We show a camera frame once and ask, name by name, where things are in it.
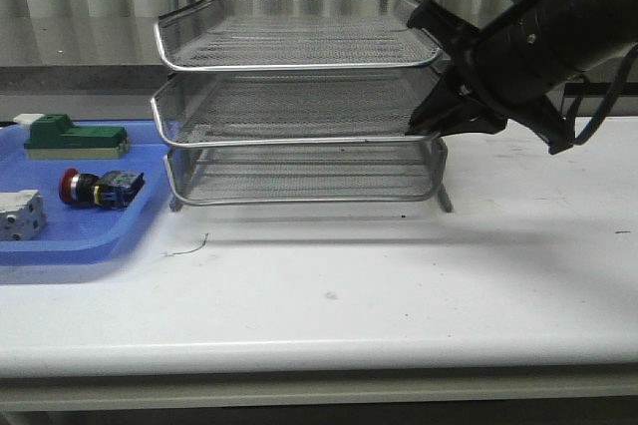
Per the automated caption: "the thin dark wire scrap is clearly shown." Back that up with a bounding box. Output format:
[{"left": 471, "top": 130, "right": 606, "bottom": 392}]
[{"left": 162, "top": 232, "right": 209, "bottom": 257}]

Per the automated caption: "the silver mesh top tray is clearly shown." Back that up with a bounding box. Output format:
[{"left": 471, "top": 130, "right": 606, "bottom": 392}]
[{"left": 154, "top": 0, "right": 442, "bottom": 72}]

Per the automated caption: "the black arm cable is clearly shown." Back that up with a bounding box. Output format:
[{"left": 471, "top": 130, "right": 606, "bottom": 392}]
[{"left": 500, "top": 0, "right": 638, "bottom": 147}]

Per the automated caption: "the silver mesh tray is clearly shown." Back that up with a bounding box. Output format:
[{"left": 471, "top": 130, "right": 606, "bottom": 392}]
[
  {"left": 151, "top": 68, "right": 439, "bottom": 149},
  {"left": 164, "top": 139, "right": 453, "bottom": 212},
  {"left": 154, "top": 0, "right": 442, "bottom": 72}
]

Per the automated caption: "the blue plastic tray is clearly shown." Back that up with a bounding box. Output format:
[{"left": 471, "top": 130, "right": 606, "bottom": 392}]
[{"left": 1, "top": 121, "right": 169, "bottom": 266}]

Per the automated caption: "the green electrical component block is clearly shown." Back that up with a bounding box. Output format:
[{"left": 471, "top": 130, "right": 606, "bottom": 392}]
[{"left": 23, "top": 114, "right": 131, "bottom": 160}]

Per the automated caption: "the silver mesh bottom tray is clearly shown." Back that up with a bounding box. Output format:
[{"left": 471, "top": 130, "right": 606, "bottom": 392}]
[{"left": 164, "top": 139, "right": 453, "bottom": 212}]

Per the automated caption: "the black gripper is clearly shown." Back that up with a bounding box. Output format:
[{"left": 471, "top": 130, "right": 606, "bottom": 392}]
[{"left": 404, "top": 0, "right": 579, "bottom": 156}]

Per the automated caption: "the red emergency stop button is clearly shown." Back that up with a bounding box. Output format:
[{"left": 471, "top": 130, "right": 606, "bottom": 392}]
[{"left": 58, "top": 168, "right": 145, "bottom": 210}]

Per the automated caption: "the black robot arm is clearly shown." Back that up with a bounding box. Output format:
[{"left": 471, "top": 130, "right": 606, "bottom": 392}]
[{"left": 407, "top": 0, "right": 637, "bottom": 155}]

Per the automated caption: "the white terminal block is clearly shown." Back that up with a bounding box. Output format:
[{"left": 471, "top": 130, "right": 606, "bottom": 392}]
[{"left": 1, "top": 190, "right": 47, "bottom": 241}]

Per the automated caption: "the steel background counter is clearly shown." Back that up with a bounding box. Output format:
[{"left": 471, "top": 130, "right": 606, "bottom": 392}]
[{"left": 0, "top": 13, "right": 638, "bottom": 121}]

